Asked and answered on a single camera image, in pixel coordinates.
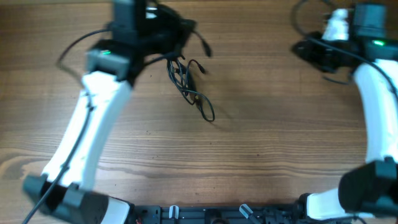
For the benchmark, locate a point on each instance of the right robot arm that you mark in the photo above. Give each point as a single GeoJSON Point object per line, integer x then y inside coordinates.
{"type": "Point", "coordinates": [356, 38]}

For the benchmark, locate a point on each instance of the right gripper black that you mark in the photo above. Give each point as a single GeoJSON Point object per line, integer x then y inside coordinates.
{"type": "Point", "coordinates": [310, 51]}

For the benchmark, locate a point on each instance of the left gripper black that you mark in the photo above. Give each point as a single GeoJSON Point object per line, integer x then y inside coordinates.
{"type": "Point", "coordinates": [181, 27]}

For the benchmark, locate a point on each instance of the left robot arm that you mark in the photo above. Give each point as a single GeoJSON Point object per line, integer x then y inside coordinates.
{"type": "Point", "coordinates": [142, 33]}

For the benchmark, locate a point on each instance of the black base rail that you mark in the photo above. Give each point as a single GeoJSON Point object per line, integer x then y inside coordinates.
{"type": "Point", "coordinates": [276, 214]}

